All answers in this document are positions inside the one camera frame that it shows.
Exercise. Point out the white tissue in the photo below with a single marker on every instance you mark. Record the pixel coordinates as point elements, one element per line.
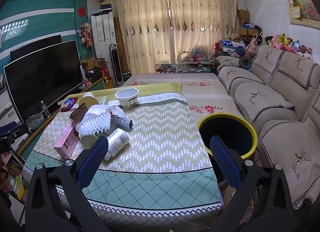
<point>104,110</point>

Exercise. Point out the pile of plush toys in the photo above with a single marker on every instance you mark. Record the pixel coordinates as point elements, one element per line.
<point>281,42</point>

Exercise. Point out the white pill bottle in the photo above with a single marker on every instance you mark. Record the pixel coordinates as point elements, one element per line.
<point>116,142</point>

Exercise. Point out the beige sectional sofa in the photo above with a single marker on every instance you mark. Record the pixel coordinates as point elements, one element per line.
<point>279,96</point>

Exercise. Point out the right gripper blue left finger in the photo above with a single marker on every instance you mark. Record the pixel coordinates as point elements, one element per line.
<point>88,162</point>

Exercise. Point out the yellow rimmed black trash bin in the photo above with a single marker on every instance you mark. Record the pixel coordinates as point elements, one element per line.
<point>235,132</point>

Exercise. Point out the clear water bottle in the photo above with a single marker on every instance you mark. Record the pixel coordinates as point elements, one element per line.
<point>45,109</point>

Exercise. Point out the framed flower painting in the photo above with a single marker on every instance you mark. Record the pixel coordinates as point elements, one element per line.
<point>303,12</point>

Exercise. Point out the pink carton box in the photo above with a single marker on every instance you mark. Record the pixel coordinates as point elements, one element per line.
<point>67,141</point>

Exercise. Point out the red blue snack pack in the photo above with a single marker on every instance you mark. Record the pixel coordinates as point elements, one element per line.
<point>68,104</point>

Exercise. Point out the beige window curtains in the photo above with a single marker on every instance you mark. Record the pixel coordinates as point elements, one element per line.
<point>158,31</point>

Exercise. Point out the white paper cup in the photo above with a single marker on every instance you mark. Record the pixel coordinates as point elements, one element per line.
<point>88,99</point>

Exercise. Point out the low glass shelf with books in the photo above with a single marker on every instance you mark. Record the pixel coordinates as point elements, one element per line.
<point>197,65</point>

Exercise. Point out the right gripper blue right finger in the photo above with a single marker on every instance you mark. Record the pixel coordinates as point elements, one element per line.
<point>228,160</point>

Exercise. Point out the green banded clear jar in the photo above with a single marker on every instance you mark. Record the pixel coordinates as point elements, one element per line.
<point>87,141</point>

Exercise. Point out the black tower fan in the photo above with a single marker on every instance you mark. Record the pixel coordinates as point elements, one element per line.
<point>118,75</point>

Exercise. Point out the floral bed cover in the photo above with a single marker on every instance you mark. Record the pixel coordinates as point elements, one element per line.
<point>204,92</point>

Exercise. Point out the white foam fruit net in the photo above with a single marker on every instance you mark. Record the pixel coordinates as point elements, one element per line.
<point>94,124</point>

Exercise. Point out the blue white sachet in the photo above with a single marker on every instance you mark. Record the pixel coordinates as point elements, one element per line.
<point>125,124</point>

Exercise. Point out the black flat television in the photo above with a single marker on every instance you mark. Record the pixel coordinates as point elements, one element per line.
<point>44,75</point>

